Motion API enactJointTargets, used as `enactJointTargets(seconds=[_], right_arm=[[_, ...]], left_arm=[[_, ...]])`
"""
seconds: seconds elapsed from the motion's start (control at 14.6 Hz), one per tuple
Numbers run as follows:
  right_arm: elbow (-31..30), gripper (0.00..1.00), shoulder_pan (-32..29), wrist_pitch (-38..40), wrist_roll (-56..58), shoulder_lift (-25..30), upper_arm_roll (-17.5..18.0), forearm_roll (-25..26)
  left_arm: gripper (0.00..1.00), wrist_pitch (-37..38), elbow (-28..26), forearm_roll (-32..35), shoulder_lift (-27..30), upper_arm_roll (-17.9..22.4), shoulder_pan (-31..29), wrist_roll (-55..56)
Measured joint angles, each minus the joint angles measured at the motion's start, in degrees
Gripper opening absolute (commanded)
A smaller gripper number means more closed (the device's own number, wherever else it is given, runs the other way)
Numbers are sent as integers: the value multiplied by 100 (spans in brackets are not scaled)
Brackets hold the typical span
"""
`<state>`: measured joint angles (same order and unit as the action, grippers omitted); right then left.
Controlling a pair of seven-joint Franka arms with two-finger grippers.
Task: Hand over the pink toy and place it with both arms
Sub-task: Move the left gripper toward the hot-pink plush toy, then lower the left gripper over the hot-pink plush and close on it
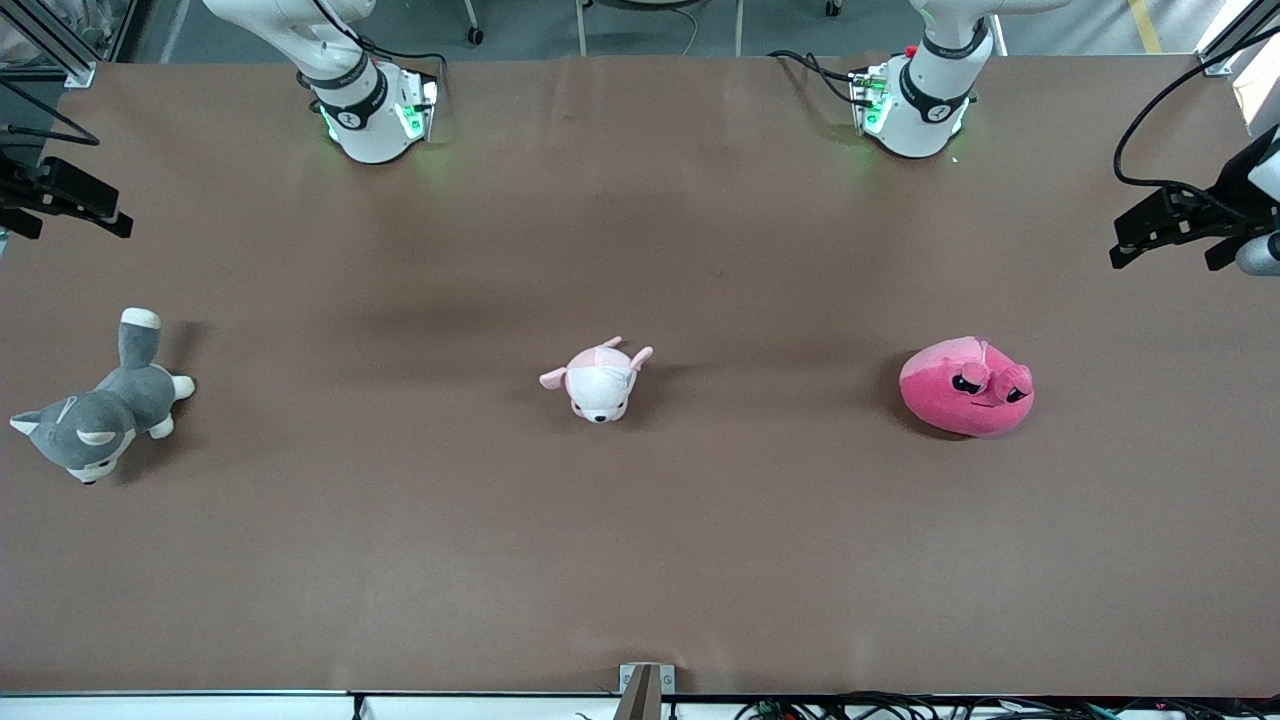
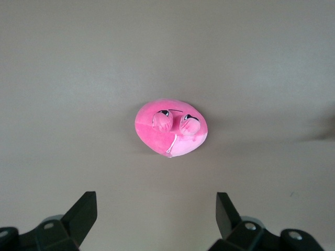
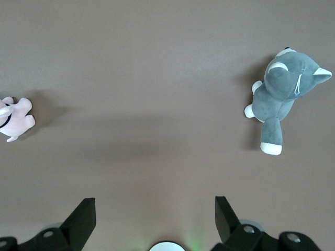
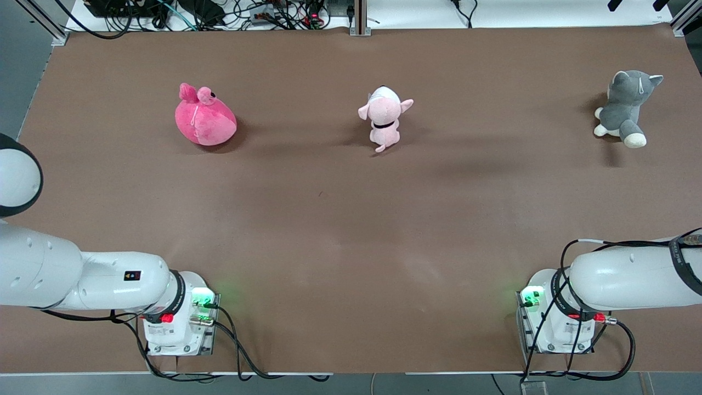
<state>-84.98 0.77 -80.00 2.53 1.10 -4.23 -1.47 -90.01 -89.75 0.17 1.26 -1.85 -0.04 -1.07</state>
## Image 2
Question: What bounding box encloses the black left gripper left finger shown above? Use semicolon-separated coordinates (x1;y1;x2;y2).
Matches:
0;191;98;251

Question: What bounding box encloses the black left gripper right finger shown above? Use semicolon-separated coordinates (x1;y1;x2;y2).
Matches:
208;192;325;251

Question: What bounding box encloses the round pink plush toy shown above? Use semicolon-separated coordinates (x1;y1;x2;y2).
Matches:
135;98;209;159

